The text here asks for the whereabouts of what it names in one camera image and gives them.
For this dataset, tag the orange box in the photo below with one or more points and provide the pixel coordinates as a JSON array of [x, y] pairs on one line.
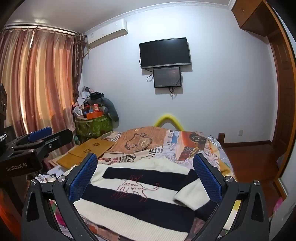
[[94, 115]]

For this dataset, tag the yellow foam arc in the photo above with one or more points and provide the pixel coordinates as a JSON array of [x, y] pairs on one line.
[[168, 117]]

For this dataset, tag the small black wall monitor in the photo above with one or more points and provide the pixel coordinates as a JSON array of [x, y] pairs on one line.
[[167, 77]]

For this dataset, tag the black wall television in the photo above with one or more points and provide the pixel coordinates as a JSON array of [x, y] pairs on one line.
[[164, 52]]

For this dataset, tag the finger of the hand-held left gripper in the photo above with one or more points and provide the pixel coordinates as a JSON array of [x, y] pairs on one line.
[[57, 139], [40, 134]]

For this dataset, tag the white crumpled cloth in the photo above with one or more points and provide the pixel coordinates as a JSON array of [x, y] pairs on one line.
[[44, 178]]

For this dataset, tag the white wall outlet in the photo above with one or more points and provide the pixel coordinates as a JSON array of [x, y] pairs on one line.
[[240, 132]]

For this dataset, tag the pile of clutter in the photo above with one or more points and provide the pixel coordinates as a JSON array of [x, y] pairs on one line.
[[81, 99]]

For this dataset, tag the wooden bed post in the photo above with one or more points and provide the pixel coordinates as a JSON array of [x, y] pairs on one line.
[[221, 139]]

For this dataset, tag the striped pink curtain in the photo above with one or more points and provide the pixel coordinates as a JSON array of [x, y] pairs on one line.
[[41, 81]]

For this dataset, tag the wooden door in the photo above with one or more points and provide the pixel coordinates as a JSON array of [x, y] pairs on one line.
[[283, 92]]

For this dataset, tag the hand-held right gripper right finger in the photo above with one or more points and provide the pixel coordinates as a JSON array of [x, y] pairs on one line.
[[208, 179]]

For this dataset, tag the grey plush toy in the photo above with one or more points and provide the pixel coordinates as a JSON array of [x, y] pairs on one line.
[[111, 107]]

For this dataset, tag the printed blanket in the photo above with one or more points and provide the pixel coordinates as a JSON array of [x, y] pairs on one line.
[[143, 143]]

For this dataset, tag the green patterned bag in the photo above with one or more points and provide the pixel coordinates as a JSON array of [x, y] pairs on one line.
[[92, 126]]

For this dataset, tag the wooden overhead cabinet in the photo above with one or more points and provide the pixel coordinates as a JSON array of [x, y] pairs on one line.
[[252, 14]]

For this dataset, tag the white air conditioner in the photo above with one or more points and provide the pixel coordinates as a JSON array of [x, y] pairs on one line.
[[106, 32]]

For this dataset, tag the navy and white striped sweater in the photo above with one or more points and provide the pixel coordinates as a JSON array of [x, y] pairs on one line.
[[138, 204]]

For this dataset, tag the white curtain rail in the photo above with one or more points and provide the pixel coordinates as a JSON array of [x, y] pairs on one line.
[[39, 28]]

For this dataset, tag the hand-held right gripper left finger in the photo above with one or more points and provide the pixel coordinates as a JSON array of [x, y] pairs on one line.
[[83, 177]]

